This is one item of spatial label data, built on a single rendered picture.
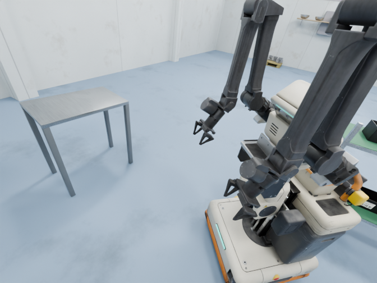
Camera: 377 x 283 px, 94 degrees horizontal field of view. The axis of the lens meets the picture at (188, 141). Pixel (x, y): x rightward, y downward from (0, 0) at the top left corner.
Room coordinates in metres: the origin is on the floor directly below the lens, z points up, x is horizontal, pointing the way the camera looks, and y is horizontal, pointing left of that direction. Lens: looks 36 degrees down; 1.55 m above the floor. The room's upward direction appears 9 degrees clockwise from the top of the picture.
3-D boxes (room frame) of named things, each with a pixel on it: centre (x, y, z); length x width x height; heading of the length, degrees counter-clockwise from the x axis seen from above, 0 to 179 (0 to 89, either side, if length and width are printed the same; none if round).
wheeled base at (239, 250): (0.78, -0.66, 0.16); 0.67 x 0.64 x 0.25; 108
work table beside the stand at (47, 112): (1.35, 1.00, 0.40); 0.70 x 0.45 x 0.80; 147
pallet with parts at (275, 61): (9.95, -3.32, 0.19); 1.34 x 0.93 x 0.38; 68
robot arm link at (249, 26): (0.84, -0.16, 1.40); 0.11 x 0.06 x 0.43; 18
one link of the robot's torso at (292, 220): (0.67, -0.52, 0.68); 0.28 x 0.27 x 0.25; 18
